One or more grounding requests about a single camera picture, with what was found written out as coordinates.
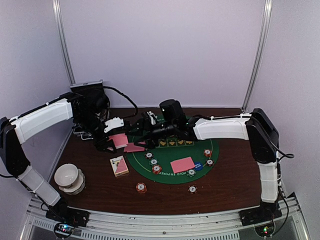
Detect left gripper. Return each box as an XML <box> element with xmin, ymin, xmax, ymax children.
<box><xmin>76</xmin><ymin>110</ymin><xmax>117</xmax><ymax>154</ymax></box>

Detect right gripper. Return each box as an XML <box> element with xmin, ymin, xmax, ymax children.
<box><xmin>125</xmin><ymin>118</ymin><xmax>177</xmax><ymax>150</ymax></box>

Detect red-backed playing card deck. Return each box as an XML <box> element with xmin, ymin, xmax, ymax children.
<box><xmin>109</xmin><ymin>133</ymin><xmax>129</xmax><ymax>149</ymax></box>

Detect dealt red-backed card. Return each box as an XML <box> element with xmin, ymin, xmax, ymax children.
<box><xmin>123</xmin><ymin>143</ymin><xmax>145</xmax><ymax>153</ymax></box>

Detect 100 chips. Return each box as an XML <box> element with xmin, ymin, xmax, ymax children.
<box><xmin>144</xmin><ymin>152</ymin><xmax>154</xmax><ymax>160</ymax></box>

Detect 20 chips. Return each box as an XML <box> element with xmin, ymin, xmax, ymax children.
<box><xmin>149</xmin><ymin>158</ymin><xmax>159</xmax><ymax>166</ymax></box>

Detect red chips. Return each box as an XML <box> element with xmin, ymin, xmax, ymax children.
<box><xmin>152</xmin><ymin>164</ymin><xmax>162</xmax><ymax>175</ymax></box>

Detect dealt cards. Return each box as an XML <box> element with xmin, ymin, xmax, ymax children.
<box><xmin>170</xmin><ymin>157</ymin><xmax>195</xmax><ymax>174</ymax></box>

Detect red 5 chip stack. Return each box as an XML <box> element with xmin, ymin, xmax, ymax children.
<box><xmin>135</xmin><ymin>182</ymin><xmax>147</xmax><ymax>194</ymax></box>

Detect green chips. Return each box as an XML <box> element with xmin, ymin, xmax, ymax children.
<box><xmin>186</xmin><ymin>169</ymin><xmax>197</xmax><ymax>177</ymax></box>

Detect blue small blind button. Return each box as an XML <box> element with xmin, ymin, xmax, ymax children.
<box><xmin>194</xmin><ymin>162</ymin><xmax>203</xmax><ymax>171</ymax></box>

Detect red chips mat edge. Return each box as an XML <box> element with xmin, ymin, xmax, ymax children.
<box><xmin>203</xmin><ymin>149</ymin><xmax>212</xmax><ymax>158</ymax></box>

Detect orange black 100 chip stack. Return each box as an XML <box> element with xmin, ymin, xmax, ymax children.
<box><xmin>205</xmin><ymin>159</ymin><xmax>214</xmax><ymax>167</ymax></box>

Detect placed 100 chip stack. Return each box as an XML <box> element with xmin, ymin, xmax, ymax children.
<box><xmin>187</xmin><ymin>185</ymin><xmax>198</xmax><ymax>194</ymax></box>

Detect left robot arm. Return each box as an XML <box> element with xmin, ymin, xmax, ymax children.
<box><xmin>0</xmin><ymin>89</ymin><xmax>130</xmax><ymax>222</ymax></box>

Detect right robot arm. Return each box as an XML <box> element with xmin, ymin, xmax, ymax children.
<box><xmin>127</xmin><ymin>99</ymin><xmax>281</xmax><ymax>221</ymax></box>

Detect card deck box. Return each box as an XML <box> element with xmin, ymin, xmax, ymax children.
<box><xmin>109</xmin><ymin>155</ymin><xmax>129</xmax><ymax>177</ymax></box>

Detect aluminium poker case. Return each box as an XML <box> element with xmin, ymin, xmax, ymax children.
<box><xmin>68</xmin><ymin>81</ymin><xmax>110</xmax><ymax>143</ymax></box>

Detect round green poker mat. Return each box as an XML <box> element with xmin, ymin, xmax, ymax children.
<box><xmin>124</xmin><ymin>134</ymin><xmax>220</xmax><ymax>185</ymax></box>

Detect white ceramic bowl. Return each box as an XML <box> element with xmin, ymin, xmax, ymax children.
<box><xmin>54</xmin><ymin>166</ymin><xmax>79</xmax><ymax>188</ymax></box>

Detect stacked white bowls below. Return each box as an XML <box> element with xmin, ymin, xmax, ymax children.
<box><xmin>58</xmin><ymin>168</ymin><xmax>86</xmax><ymax>195</ymax></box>

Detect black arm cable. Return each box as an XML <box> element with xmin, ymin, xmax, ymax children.
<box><xmin>103</xmin><ymin>85</ymin><xmax>139</xmax><ymax>118</ymax></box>

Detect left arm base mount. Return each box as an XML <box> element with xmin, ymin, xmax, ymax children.
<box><xmin>45</xmin><ymin>208</ymin><xmax>90</xmax><ymax>227</ymax></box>

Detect front aluminium rail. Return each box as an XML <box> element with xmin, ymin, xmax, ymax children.
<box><xmin>19</xmin><ymin>192</ymin><xmax>312</xmax><ymax>240</ymax></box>

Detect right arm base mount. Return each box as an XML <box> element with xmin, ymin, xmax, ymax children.
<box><xmin>239</xmin><ymin>207</ymin><xmax>283</xmax><ymax>226</ymax></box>

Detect left aluminium frame post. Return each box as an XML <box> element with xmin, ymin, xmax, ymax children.
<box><xmin>52</xmin><ymin>0</ymin><xmax>76</xmax><ymax>86</ymax></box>

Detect aluminium frame post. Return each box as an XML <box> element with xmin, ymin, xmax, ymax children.
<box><xmin>241</xmin><ymin>0</ymin><xmax>273</xmax><ymax>113</ymax></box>
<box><xmin>52</xmin><ymin>0</ymin><xmax>76</xmax><ymax>86</ymax></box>

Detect right aluminium frame post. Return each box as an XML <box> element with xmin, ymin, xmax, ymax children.
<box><xmin>241</xmin><ymin>0</ymin><xmax>273</xmax><ymax>113</ymax></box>

